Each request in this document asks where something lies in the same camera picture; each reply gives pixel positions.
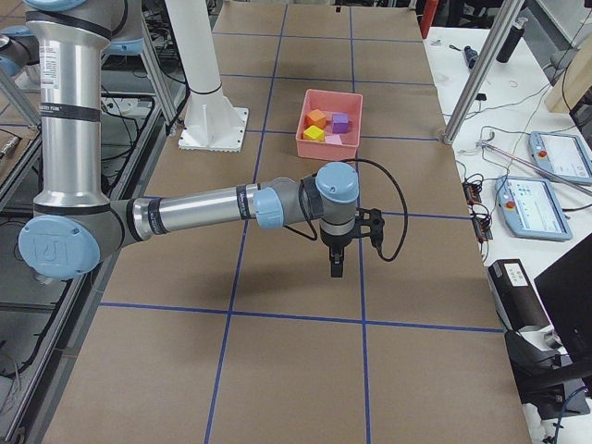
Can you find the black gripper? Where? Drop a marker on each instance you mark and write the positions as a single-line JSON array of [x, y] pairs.
[[336, 242]]

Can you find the yellow foam block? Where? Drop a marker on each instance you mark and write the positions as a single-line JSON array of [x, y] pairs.
[[313, 134]]

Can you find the purple foam block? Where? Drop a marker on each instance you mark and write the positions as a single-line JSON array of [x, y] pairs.
[[340, 123]]

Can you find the orange foam block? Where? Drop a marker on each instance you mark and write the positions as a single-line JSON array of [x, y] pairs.
[[316, 118]]

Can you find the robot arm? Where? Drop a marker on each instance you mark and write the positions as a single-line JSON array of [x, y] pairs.
[[75, 225]]

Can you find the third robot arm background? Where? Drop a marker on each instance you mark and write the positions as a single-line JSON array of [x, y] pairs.
[[19, 49]]

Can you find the pink plastic bin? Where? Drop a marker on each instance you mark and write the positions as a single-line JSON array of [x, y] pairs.
[[335, 146]]

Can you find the grey diagonal rod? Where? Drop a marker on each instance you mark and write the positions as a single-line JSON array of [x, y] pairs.
[[538, 169]]

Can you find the black box with label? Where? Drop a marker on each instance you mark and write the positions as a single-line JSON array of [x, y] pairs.
[[515, 297]]

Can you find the blue teach pendant near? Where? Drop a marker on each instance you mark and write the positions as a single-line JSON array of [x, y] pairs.
[[531, 209]]

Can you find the blue teach pendant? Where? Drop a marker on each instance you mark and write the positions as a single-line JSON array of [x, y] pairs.
[[564, 155], [531, 209]]

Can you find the blue teach pendant far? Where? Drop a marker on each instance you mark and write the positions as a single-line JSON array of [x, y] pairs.
[[564, 155]]

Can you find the black monitor on stand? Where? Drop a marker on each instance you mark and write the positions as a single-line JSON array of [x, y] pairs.
[[545, 378]]

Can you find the black water bottle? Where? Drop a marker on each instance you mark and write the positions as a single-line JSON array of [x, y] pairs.
[[513, 38]]

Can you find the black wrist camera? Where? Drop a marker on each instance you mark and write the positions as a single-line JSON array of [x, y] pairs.
[[371, 225]]

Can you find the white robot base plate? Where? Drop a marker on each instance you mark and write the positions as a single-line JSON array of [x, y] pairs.
[[212, 123]]

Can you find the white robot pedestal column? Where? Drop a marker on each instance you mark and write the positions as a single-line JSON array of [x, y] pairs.
[[192, 30]]

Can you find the aluminium frame post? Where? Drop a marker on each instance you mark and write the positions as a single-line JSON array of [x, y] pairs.
[[496, 37]]

